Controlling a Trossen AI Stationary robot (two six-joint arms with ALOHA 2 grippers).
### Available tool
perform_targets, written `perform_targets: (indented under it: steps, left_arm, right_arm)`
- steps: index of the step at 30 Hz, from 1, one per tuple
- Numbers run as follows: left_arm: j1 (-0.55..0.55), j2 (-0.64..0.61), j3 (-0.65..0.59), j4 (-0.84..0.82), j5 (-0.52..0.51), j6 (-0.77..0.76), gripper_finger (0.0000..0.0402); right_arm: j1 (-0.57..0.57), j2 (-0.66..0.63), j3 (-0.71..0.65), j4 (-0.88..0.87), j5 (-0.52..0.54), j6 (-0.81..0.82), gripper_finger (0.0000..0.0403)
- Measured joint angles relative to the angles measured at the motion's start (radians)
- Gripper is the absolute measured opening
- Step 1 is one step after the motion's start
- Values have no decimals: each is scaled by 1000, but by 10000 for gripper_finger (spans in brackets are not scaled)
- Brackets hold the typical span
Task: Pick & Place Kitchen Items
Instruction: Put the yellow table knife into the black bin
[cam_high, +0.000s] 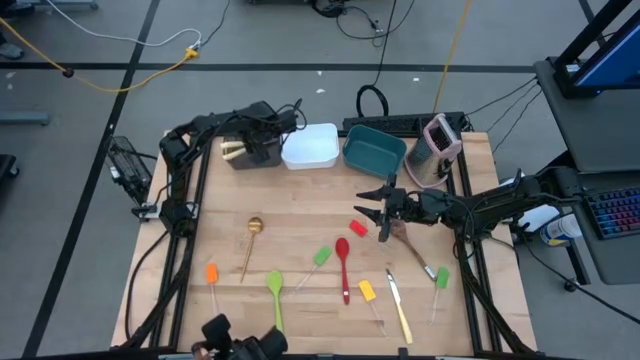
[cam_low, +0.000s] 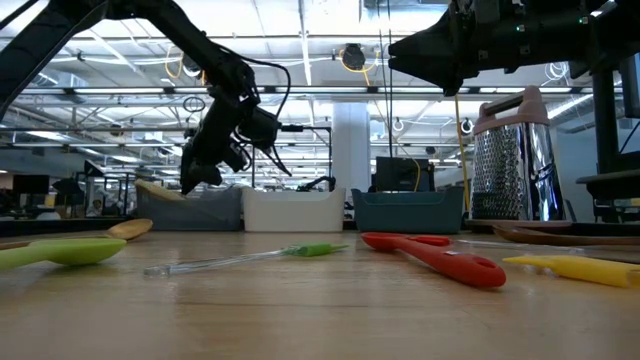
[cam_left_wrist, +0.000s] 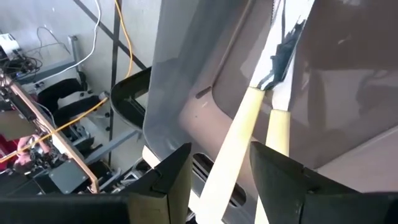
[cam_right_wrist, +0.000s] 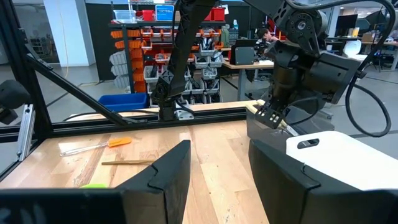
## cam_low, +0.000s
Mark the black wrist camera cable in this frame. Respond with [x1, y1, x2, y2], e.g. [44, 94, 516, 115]
[219, 42, 294, 177]

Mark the white plastic bin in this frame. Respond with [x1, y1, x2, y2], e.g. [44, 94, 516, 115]
[241, 186, 348, 233]

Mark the black equipment box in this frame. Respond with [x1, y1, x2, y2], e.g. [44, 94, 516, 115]
[371, 156, 437, 194]

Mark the green silicone spoon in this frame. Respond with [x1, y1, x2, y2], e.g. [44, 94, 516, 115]
[0, 237, 128, 274]

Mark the grey desk with monitor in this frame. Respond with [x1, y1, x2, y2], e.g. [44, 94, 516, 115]
[575, 168, 640, 202]

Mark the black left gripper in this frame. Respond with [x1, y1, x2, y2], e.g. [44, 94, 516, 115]
[179, 82, 261, 196]

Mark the white pillar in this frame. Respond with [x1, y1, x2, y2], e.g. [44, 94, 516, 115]
[331, 102, 373, 201]

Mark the green spatula clear handle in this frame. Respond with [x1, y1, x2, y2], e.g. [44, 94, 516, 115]
[143, 241, 350, 279]

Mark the black ceiling cable reel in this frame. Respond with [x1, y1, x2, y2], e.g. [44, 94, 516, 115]
[341, 43, 367, 72]

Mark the computer monitor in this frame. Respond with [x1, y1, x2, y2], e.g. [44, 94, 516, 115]
[619, 53, 640, 120]

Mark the knife with cream handle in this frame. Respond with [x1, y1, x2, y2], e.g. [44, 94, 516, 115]
[133, 178, 187, 203]

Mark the black monitor stand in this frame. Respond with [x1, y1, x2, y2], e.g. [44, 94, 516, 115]
[591, 69, 622, 175]

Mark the yellow spatula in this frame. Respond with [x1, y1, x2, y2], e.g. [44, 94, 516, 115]
[503, 255, 640, 290]

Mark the black metal rig frame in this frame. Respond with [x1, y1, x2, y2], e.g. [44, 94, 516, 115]
[250, 124, 334, 192]

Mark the red spatula clear handle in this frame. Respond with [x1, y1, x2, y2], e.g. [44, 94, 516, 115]
[409, 235, 586, 257]

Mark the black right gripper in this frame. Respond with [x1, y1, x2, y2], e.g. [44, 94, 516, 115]
[388, 0, 609, 98]

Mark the steel box grater pink handle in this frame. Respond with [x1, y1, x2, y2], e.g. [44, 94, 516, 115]
[464, 84, 575, 234]

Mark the long yellow power cord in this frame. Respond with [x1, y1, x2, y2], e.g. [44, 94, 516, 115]
[452, 93, 472, 212]

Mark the grey plastic bin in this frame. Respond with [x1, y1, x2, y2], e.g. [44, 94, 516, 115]
[134, 184, 245, 233]

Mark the dark wooden spoon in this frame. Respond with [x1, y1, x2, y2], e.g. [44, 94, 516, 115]
[491, 224, 640, 248]

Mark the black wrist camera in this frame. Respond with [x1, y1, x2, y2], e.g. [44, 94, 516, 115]
[248, 106, 282, 152]

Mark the red silicone spoon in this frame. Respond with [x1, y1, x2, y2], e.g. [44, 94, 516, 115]
[360, 231, 508, 290]

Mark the teal plastic bin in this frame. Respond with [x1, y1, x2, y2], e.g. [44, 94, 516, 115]
[350, 186, 466, 236]

